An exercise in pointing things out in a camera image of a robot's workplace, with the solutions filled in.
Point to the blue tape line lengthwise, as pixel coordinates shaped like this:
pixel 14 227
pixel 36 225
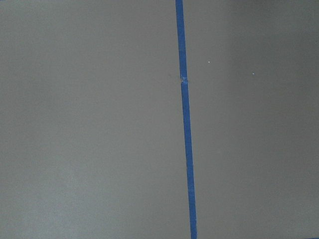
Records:
pixel 186 117

